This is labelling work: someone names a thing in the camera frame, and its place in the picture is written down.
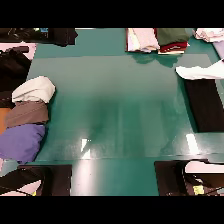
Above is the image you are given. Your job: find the white garment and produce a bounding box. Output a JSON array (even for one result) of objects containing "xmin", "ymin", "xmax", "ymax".
[
  {"xmin": 125, "ymin": 27, "xmax": 161, "ymax": 54},
  {"xmin": 192, "ymin": 27, "xmax": 224, "ymax": 44},
  {"xmin": 175, "ymin": 58, "xmax": 224, "ymax": 81},
  {"xmin": 11, "ymin": 75, "xmax": 57, "ymax": 105}
]

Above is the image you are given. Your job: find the brown garment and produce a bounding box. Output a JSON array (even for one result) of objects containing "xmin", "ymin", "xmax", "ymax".
[{"xmin": 4, "ymin": 100, "xmax": 50, "ymax": 130}]

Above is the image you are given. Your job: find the red garment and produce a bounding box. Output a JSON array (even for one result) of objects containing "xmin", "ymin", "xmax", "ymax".
[{"xmin": 158, "ymin": 41, "xmax": 190, "ymax": 55}]

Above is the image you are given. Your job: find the black garment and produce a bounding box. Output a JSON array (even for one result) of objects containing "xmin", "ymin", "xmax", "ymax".
[
  {"xmin": 0, "ymin": 27, "xmax": 79, "ymax": 48},
  {"xmin": 0, "ymin": 46, "xmax": 33, "ymax": 110},
  {"xmin": 183, "ymin": 78, "xmax": 224, "ymax": 134}
]

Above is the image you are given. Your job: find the purple garment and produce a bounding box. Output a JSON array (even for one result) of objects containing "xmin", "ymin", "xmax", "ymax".
[{"xmin": 0, "ymin": 123, "xmax": 47, "ymax": 165}]

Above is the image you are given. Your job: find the green garment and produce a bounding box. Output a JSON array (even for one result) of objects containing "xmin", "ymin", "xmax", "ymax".
[{"xmin": 155, "ymin": 27, "xmax": 191, "ymax": 47}]

